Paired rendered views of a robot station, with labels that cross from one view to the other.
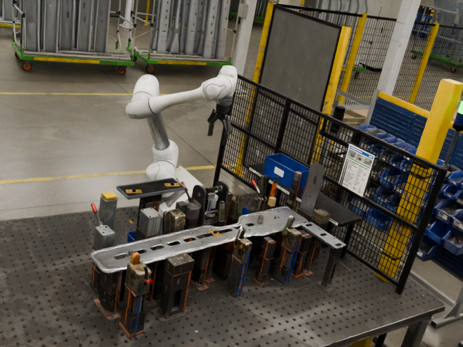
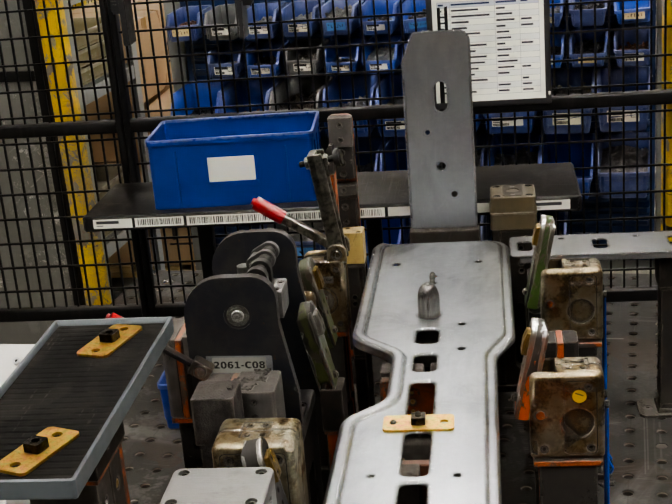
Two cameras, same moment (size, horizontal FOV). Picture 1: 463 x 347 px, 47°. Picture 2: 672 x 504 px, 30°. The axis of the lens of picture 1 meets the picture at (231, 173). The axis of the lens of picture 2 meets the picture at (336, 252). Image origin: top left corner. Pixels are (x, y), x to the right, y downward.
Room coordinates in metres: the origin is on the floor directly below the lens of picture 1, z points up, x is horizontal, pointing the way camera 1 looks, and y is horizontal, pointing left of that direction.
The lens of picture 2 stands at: (1.59, 0.93, 1.68)
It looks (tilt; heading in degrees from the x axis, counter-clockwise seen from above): 19 degrees down; 321
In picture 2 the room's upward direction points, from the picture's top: 5 degrees counter-clockwise
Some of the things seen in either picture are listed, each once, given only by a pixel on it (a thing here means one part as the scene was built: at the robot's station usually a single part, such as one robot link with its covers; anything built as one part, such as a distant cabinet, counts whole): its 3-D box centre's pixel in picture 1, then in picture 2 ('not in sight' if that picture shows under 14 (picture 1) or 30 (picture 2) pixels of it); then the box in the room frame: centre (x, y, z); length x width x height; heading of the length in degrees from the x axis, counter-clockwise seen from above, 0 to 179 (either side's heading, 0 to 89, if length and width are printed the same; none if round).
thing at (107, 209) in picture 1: (105, 233); not in sight; (2.48, 0.61, 0.92); 0.08 x 0.08 x 0.44; 43
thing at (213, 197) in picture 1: (206, 221); (265, 430); (2.78, 0.09, 0.94); 0.18 x 0.13 x 0.49; 133
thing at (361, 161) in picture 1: (356, 169); (487, 23); (3.19, -0.79, 1.30); 0.23 x 0.02 x 0.31; 43
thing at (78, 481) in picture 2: (151, 188); (64, 396); (2.65, 0.42, 1.16); 0.37 x 0.14 x 0.02; 133
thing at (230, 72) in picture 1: (226, 80); not in sight; (2.81, 0.12, 1.80); 0.13 x 0.11 x 0.16; 166
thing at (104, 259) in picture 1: (212, 235); (424, 435); (2.55, 0.04, 1.00); 1.38 x 0.22 x 0.02; 133
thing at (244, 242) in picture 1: (238, 266); (567, 491); (2.48, -0.14, 0.87); 0.12 x 0.09 x 0.35; 43
